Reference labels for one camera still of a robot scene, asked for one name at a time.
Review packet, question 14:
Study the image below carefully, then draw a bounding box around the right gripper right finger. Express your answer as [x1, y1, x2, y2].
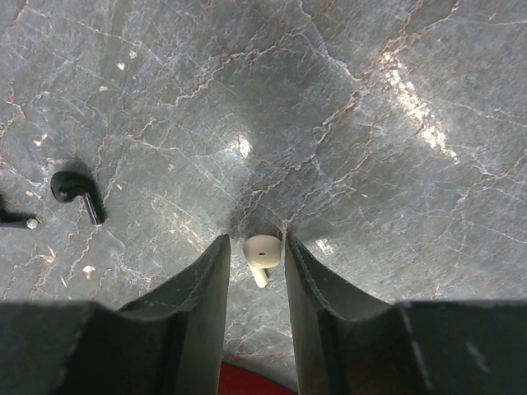
[284, 235, 526, 394]

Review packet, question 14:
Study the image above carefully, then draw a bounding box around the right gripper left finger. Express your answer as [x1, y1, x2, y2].
[1, 235, 231, 394]

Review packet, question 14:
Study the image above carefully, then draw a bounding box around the red round tray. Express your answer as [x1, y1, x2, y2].
[217, 362, 295, 395]

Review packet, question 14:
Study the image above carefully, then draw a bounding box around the black earbud right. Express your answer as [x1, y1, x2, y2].
[50, 171, 105, 226]

